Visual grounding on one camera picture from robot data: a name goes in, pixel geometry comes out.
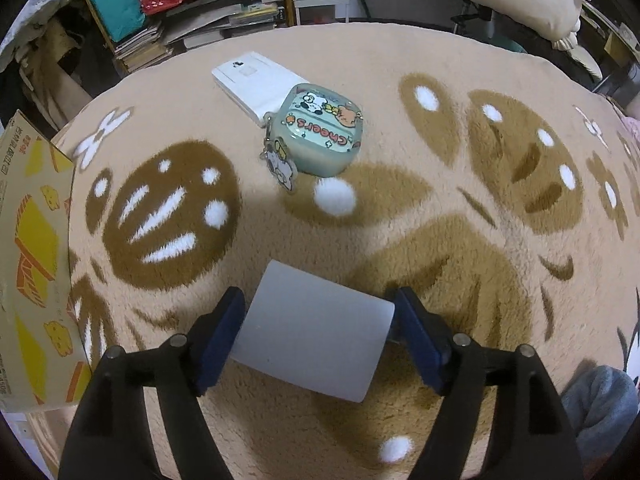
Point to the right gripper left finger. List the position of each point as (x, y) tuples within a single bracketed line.
[(136, 399)]

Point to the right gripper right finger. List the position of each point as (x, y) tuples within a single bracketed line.
[(530, 436)]

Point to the cardboard box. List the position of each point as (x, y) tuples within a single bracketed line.
[(43, 362)]

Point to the white square box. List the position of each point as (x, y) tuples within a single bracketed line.
[(313, 333)]

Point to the beige patterned rug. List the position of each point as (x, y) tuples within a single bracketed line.
[(505, 194)]

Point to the teal cartoon earbud case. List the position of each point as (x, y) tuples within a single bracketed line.
[(315, 131)]

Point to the flat white rectangular device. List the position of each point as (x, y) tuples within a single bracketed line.
[(257, 84)]

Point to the left stack of books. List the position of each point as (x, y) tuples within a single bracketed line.
[(145, 48)]

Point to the stack of books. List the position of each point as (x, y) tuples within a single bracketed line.
[(145, 48), (214, 21)]

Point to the right stack of books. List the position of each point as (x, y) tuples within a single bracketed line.
[(214, 21)]

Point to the teal bag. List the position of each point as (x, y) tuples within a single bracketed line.
[(120, 18)]

